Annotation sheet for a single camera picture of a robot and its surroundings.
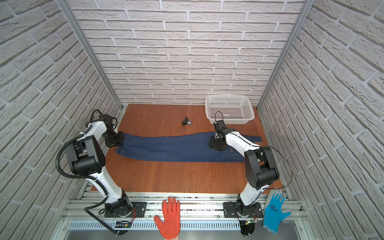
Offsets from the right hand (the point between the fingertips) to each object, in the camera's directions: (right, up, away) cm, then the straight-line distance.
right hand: (212, 145), depth 92 cm
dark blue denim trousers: (-12, -2, +2) cm, 12 cm away
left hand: (-59, +2, 0) cm, 59 cm away
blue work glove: (+29, -31, -19) cm, 47 cm away
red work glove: (-22, -35, -23) cm, 48 cm away
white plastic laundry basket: (+20, +25, +25) cm, 41 cm away
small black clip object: (-17, +14, +16) cm, 28 cm away
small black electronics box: (-47, -36, -20) cm, 63 cm away
